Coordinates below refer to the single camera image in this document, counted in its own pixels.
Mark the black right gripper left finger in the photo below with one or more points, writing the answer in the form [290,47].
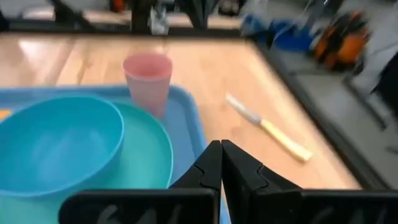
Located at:
[140,208]

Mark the yellow cloth napkin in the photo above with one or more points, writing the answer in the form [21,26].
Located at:
[3,114]

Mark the blue plastic tray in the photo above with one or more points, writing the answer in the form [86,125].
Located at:
[183,105]

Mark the blue storage bin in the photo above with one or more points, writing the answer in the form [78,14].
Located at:
[293,39]

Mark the pink plastic cup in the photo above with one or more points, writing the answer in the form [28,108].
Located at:
[147,81]

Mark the teal plastic plate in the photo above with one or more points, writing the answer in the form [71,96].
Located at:
[146,149]

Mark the orange and black bag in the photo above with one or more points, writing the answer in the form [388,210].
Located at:
[345,43]

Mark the blue plastic bowl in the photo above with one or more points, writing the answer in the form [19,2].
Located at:
[59,146]

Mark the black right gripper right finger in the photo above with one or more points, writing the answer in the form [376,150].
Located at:
[280,208]

